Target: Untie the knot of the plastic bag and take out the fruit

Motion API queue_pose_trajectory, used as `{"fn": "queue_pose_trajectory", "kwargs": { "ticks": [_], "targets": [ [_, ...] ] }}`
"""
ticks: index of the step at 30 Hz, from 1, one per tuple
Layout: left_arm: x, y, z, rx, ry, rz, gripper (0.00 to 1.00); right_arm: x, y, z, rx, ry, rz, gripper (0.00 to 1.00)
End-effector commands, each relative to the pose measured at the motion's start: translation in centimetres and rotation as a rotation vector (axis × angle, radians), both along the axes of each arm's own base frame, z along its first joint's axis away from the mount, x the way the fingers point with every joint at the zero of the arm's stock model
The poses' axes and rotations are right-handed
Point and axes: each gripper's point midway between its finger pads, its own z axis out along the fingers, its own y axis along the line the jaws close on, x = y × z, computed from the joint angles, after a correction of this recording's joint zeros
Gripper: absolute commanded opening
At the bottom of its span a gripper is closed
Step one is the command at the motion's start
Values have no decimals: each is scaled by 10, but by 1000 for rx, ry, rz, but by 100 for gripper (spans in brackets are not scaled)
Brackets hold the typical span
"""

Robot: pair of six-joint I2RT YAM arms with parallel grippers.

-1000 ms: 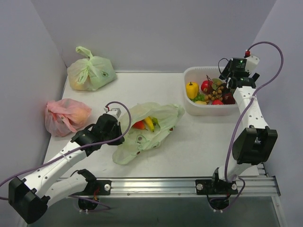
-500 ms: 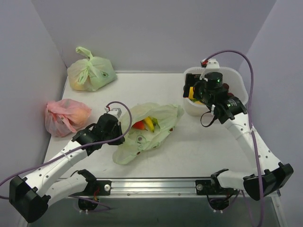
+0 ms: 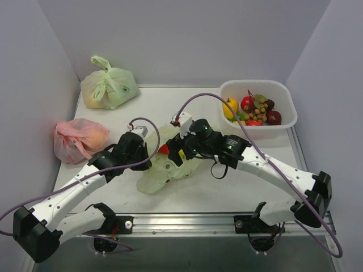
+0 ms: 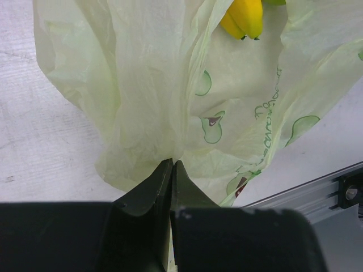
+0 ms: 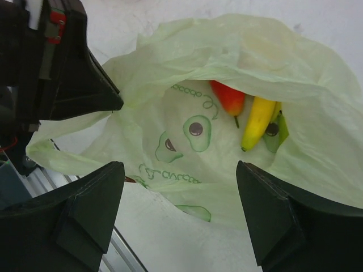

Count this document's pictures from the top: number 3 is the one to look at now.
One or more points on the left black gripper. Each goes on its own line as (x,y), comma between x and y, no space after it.
(139,156)

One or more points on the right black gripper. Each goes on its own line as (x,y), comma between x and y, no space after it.
(175,150)

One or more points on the light green fruit bag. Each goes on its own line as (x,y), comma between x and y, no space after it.
(163,170)

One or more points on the yellow bell pepper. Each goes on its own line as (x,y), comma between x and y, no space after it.
(230,108)

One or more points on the red tomato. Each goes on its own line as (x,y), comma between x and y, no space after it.
(254,123)

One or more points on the brown longan bunch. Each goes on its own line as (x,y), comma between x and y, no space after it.
(258,112)

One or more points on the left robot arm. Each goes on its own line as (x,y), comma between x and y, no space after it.
(41,229)

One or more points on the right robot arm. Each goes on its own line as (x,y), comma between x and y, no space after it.
(310,194)

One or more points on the pink knotted plastic bag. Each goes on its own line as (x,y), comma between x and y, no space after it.
(78,139)

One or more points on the green knotted plastic bag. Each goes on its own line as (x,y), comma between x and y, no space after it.
(109,87)

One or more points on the dark red fruit lower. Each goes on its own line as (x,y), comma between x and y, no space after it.
(274,118)

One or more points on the dark maroon fruit upper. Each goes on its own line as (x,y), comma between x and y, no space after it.
(269,105)

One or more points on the red apple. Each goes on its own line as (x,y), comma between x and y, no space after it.
(247,103)

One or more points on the white plastic basket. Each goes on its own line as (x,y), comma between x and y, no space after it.
(270,89)

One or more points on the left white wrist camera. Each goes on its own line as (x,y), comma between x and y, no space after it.
(141,131)

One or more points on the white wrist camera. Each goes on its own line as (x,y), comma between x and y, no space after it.
(183,121)
(141,131)

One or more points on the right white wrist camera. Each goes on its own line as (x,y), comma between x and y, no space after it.
(183,121)

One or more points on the left black base bracket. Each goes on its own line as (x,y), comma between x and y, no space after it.
(123,224)

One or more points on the black base bracket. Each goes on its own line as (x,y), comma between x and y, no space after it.
(244,224)
(123,224)

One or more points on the aluminium mounting rail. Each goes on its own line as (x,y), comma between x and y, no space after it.
(184,225)

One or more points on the right black base bracket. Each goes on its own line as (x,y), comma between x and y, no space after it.
(244,224)

